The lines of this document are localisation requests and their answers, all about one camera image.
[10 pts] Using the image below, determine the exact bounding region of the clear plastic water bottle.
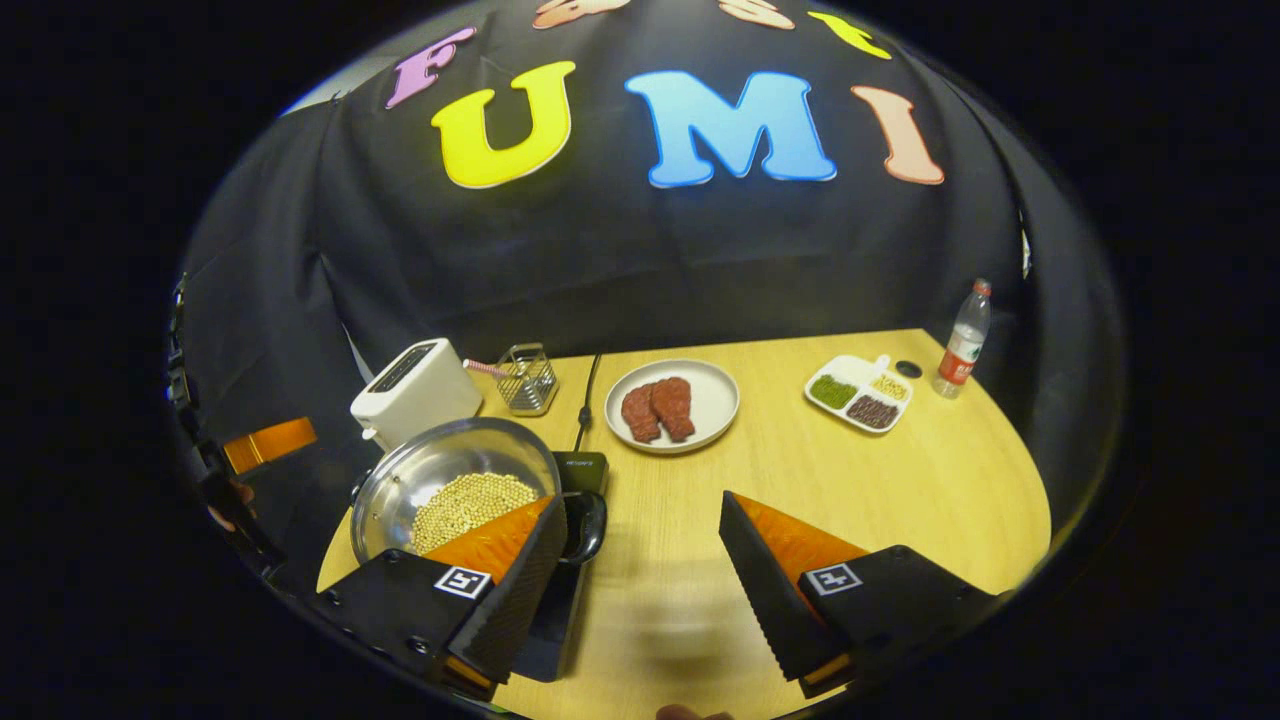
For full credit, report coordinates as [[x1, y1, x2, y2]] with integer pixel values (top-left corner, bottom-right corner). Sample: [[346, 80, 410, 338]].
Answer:
[[933, 279, 993, 400]]

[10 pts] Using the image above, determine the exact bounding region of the black induction cooktop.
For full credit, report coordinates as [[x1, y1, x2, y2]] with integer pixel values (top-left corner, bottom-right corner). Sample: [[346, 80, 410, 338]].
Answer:
[[510, 450, 611, 684]]

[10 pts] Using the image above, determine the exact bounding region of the wire mesh holder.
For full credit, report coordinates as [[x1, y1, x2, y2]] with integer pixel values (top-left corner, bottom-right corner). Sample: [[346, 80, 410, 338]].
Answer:
[[496, 343, 560, 417]]

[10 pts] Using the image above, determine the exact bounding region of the black power cable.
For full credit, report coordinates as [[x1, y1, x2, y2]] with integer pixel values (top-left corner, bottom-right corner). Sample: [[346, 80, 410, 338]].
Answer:
[[574, 352, 604, 453]]

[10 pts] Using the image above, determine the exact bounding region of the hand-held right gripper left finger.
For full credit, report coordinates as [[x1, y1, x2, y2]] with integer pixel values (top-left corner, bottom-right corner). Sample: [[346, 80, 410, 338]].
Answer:
[[305, 493, 569, 701]]

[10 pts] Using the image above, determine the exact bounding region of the white round plate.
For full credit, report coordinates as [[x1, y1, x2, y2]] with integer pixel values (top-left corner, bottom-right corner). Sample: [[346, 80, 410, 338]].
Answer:
[[604, 359, 741, 456]]

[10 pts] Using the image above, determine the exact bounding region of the white divided dish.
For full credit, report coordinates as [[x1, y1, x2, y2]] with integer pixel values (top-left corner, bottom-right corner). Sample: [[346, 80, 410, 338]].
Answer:
[[804, 354, 913, 435]]

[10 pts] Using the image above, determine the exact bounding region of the pile of dark beans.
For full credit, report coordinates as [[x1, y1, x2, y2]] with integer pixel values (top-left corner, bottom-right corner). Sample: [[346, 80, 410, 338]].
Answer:
[[846, 394, 900, 431]]

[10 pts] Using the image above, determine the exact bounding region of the brown meat piece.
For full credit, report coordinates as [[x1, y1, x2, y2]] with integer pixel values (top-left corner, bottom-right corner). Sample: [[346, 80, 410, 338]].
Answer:
[[620, 383, 663, 444], [650, 376, 697, 443]]

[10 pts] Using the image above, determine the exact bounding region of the large pile of yellow soybeans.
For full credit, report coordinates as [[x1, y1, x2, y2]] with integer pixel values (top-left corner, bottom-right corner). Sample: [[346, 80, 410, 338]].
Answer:
[[408, 472, 541, 556]]

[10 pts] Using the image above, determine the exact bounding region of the white toaster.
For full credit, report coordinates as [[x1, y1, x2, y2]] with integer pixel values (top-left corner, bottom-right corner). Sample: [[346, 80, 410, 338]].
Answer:
[[350, 338, 484, 451]]

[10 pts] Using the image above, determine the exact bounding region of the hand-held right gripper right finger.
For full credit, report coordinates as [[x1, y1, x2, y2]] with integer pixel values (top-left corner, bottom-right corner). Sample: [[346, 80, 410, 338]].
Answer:
[[718, 490, 1001, 699]]

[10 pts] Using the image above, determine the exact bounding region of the steel pot with black handles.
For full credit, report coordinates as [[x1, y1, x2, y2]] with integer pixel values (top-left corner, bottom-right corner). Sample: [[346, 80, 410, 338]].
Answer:
[[350, 417, 609, 569]]

